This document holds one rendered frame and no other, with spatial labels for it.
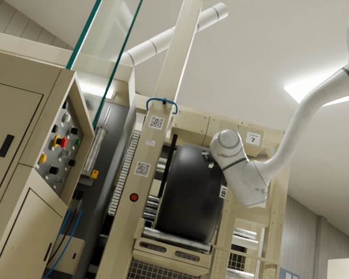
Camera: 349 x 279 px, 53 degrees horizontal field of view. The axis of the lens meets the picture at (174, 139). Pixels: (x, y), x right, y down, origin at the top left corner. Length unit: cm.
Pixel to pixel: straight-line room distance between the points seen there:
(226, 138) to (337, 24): 321
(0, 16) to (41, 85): 415
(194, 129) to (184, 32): 63
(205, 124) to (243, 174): 113
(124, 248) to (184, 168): 49
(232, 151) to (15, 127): 72
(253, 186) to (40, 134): 72
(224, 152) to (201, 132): 108
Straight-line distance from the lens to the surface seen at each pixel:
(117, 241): 179
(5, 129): 123
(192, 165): 170
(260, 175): 122
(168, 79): 213
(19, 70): 134
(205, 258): 170
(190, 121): 229
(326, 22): 424
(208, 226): 170
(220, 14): 294
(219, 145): 120
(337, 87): 128
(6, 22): 539
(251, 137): 233
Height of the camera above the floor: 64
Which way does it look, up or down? 24 degrees up
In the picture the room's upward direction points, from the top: 15 degrees clockwise
